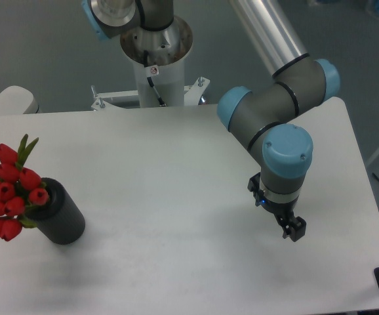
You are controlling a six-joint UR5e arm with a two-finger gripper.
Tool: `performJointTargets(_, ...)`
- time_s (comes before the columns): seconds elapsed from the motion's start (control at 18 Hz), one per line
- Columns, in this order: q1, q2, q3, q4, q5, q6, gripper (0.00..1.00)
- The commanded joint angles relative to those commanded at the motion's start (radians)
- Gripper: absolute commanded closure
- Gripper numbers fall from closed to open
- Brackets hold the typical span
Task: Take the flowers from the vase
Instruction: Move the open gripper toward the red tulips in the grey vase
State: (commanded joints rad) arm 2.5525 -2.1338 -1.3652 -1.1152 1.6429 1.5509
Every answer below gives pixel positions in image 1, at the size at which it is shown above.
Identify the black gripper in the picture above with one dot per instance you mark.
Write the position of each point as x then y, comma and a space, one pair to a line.
280, 205

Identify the dark grey ribbed vase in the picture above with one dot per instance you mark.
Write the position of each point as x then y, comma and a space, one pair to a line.
60, 220

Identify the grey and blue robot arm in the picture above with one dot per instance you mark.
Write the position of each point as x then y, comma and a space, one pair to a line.
262, 123

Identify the white pedestal base bracket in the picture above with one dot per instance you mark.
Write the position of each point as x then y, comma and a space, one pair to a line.
193, 95

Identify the red tulip bouquet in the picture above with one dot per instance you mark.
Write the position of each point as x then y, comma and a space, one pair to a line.
22, 191

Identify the white chair seat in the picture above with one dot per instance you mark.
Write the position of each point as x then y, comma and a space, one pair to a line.
15, 100

